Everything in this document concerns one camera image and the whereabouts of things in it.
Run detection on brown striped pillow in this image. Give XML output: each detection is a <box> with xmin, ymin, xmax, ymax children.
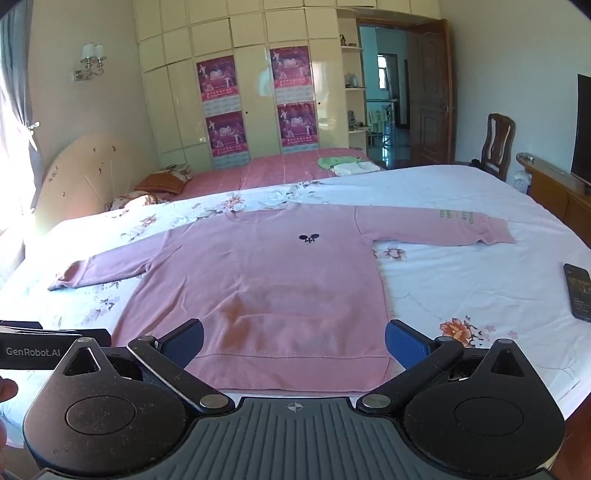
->
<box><xmin>135</xmin><ymin>173</ymin><xmax>185</xmax><ymax>195</ymax></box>

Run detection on green folded cloth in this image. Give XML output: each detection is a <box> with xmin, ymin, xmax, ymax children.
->
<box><xmin>317</xmin><ymin>156</ymin><xmax>370</xmax><ymax>169</ymax></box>

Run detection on wooden chair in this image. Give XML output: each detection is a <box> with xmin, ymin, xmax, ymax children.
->
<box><xmin>471</xmin><ymin>113</ymin><xmax>517</xmax><ymax>182</ymax></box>

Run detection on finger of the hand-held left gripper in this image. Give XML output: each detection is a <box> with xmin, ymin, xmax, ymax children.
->
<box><xmin>0</xmin><ymin>320</ymin><xmax>112</xmax><ymax>347</ymax></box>

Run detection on cream wardrobe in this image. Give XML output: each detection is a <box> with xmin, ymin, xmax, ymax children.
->
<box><xmin>133</xmin><ymin>0</ymin><xmax>370</xmax><ymax>171</ymax></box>

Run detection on floral pillow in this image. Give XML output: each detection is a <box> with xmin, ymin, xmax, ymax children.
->
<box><xmin>159</xmin><ymin>164</ymin><xmax>192</xmax><ymax>183</ymax></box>
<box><xmin>105</xmin><ymin>193</ymin><xmax>167</xmax><ymax>212</ymax></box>

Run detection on metal railing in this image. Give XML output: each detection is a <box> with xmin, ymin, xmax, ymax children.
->
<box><xmin>368</xmin><ymin>99</ymin><xmax>400</xmax><ymax>148</ymax></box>

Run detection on cream headboard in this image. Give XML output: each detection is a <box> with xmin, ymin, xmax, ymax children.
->
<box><xmin>34</xmin><ymin>133</ymin><xmax>158</xmax><ymax>234</ymax></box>

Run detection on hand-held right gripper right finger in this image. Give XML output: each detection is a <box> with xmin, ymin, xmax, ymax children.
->
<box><xmin>355</xmin><ymin>318</ymin><xmax>536</xmax><ymax>414</ymax></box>

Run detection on purple wall poster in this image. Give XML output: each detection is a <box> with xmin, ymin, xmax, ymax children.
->
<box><xmin>277</xmin><ymin>102</ymin><xmax>319</xmax><ymax>153</ymax></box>
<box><xmin>269</xmin><ymin>45</ymin><xmax>315</xmax><ymax>104</ymax></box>
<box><xmin>196</xmin><ymin>55</ymin><xmax>238</xmax><ymax>116</ymax></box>
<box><xmin>205</xmin><ymin>111</ymin><xmax>250</xmax><ymax>171</ymax></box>

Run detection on wall lamp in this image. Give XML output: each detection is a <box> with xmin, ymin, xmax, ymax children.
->
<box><xmin>74</xmin><ymin>43</ymin><xmax>108</xmax><ymax>81</ymax></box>

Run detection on black television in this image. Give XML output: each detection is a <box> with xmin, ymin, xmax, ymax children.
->
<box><xmin>570</xmin><ymin>73</ymin><xmax>591</xmax><ymax>188</ymax></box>

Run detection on grey curtain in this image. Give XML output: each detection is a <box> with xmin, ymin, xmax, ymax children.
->
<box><xmin>0</xmin><ymin>9</ymin><xmax>42</xmax><ymax>204</ymax></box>

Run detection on brown wooden door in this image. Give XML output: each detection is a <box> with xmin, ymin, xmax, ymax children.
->
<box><xmin>406</xmin><ymin>21</ymin><xmax>455</xmax><ymax>166</ymax></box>

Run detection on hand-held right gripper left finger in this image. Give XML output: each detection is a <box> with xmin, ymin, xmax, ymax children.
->
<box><xmin>53</xmin><ymin>318</ymin><xmax>236</xmax><ymax>414</ymax></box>

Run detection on wooden cabinet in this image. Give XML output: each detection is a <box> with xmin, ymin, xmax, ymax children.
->
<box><xmin>516</xmin><ymin>152</ymin><xmax>591</xmax><ymax>241</ymax></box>

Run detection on black smartphone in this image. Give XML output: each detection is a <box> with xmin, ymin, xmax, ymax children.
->
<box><xmin>563</xmin><ymin>263</ymin><xmax>591</xmax><ymax>322</ymax></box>

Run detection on pink sweater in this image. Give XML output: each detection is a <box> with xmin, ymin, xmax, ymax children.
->
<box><xmin>47</xmin><ymin>203</ymin><xmax>517</xmax><ymax>397</ymax></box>

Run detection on floral white bedsheet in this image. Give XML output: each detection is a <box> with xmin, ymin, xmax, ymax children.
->
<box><xmin>0</xmin><ymin>164</ymin><xmax>591</xmax><ymax>448</ymax></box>

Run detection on white folded cloth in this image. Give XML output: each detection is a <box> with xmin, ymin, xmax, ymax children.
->
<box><xmin>333</xmin><ymin>161</ymin><xmax>383</xmax><ymax>176</ymax></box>

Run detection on pink checked bedspread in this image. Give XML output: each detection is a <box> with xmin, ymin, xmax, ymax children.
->
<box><xmin>173</xmin><ymin>148</ymin><xmax>386</xmax><ymax>201</ymax></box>

